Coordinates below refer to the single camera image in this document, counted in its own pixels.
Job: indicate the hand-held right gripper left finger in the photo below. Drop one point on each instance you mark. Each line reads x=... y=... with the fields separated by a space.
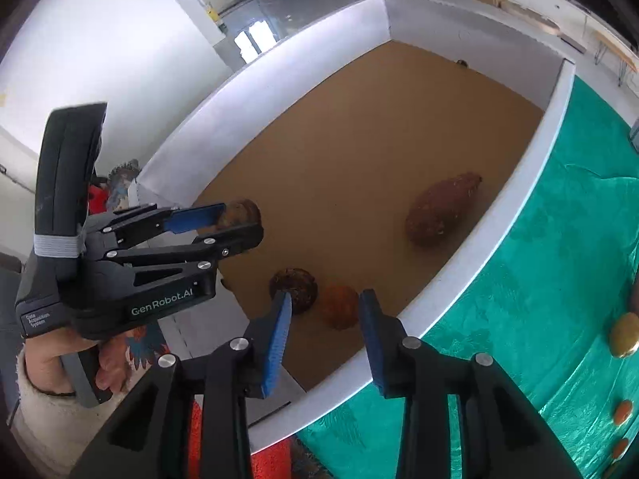
x=277 y=347

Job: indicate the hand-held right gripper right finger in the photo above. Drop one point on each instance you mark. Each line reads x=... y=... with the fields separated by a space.
x=372 y=347

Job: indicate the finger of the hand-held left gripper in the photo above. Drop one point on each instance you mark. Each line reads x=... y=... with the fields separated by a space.
x=197 y=218
x=234 y=242

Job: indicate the brown kiwi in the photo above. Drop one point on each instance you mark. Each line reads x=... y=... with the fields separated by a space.
x=242 y=214

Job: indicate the rough-skinned orange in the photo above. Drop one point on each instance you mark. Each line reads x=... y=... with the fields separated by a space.
x=339 y=307

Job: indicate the white cardboard box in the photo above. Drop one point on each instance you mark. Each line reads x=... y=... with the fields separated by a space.
x=374 y=159

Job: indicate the small orange tangerine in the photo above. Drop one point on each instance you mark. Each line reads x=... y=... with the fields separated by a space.
x=622 y=412
x=620 y=448

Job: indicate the person's left forearm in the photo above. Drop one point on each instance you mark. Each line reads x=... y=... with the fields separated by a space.
x=55 y=429

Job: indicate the person's left hand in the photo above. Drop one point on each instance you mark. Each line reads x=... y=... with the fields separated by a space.
x=112 y=366

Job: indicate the floral printed cloth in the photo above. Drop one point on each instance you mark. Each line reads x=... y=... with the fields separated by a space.
x=120 y=184

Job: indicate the dark wrinkled passion fruit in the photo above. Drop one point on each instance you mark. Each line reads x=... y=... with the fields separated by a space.
x=299 y=287

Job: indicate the red plastic object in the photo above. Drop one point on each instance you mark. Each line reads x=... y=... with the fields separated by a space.
x=269 y=464

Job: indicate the brown sweet potato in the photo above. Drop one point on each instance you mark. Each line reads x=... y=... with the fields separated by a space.
x=442 y=209

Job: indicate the green patterned tablecloth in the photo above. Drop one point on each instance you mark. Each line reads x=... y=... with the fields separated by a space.
x=524 y=284

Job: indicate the yellow lemon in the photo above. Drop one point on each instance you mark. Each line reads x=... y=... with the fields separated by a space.
x=624 y=335

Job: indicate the wooden table with metal legs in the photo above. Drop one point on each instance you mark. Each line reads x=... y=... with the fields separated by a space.
x=616 y=50

